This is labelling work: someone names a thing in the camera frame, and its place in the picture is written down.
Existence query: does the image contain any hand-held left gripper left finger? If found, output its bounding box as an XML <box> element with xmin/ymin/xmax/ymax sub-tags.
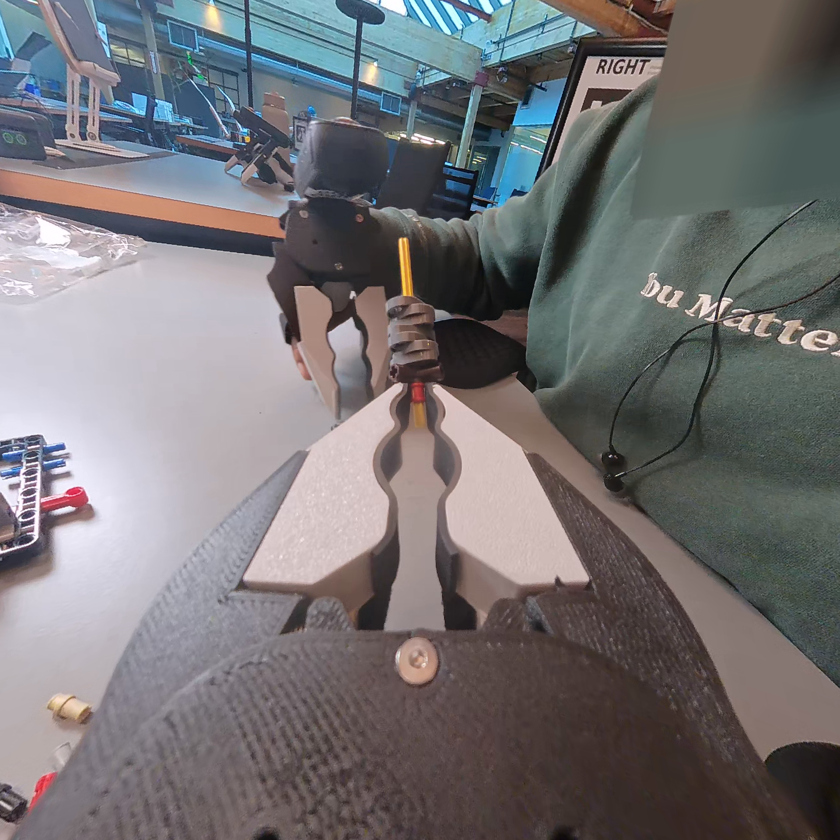
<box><xmin>243</xmin><ymin>385</ymin><xmax>414</xmax><ymax>627</ymax></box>

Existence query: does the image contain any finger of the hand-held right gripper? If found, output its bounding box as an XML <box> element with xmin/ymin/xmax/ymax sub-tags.
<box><xmin>354</xmin><ymin>285</ymin><xmax>392</xmax><ymax>399</ymax></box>
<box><xmin>293</xmin><ymin>285</ymin><xmax>343</xmax><ymax>421</ymax></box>

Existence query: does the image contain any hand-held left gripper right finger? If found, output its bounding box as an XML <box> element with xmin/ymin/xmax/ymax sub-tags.
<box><xmin>424</xmin><ymin>385</ymin><xmax>592</xmax><ymax>627</ymax></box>

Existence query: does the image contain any yellow lego axle assembly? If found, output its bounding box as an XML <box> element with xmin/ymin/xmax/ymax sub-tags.
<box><xmin>386</xmin><ymin>238</ymin><xmax>445</xmax><ymax>431</ymax></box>

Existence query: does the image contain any black lego frame assembly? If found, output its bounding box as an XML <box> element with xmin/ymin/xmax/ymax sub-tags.
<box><xmin>0</xmin><ymin>434</ymin><xmax>91</xmax><ymax>565</ymax></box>

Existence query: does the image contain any pile of small lego pieces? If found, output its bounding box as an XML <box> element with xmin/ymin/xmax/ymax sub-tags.
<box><xmin>0</xmin><ymin>692</ymin><xmax>94</xmax><ymax>816</ymax></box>

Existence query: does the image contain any black mesh chair seat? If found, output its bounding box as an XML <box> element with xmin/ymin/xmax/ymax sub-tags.
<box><xmin>433</xmin><ymin>318</ymin><xmax>530</xmax><ymax>391</ymax></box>

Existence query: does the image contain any dark background equipment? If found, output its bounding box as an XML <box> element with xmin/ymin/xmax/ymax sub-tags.
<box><xmin>224</xmin><ymin>106</ymin><xmax>298</xmax><ymax>193</ymax></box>

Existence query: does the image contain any orange edged table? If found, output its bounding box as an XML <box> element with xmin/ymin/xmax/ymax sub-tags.
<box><xmin>0</xmin><ymin>140</ymin><xmax>304</xmax><ymax>240</ymax></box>

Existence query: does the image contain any black round base stand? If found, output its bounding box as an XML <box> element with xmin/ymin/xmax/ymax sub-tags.
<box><xmin>336</xmin><ymin>0</ymin><xmax>385</xmax><ymax>123</ymax></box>

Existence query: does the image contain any person's green sweatshirt torso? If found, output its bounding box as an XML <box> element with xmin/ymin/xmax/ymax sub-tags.
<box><xmin>525</xmin><ymin>75</ymin><xmax>840</xmax><ymax>683</ymax></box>

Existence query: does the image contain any clear plastic bag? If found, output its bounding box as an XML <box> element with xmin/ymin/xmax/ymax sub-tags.
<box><xmin>0</xmin><ymin>202</ymin><xmax>147</xmax><ymax>303</ymax></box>

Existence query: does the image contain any black framed white sign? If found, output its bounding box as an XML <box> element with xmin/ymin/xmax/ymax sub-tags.
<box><xmin>535</xmin><ymin>36</ymin><xmax>668</xmax><ymax>185</ymax></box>

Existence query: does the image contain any wooden easel stand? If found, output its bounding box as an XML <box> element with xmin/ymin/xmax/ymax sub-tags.
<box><xmin>36</xmin><ymin>0</ymin><xmax>173</xmax><ymax>160</ymax></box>

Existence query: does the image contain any black equipment case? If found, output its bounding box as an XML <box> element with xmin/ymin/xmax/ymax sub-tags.
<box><xmin>0</xmin><ymin>108</ymin><xmax>48</xmax><ymax>162</ymax></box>

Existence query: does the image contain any black earphone cable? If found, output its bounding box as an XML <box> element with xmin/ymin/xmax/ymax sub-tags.
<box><xmin>600</xmin><ymin>199</ymin><xmax>840</xmax><ymax>494</ymax></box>

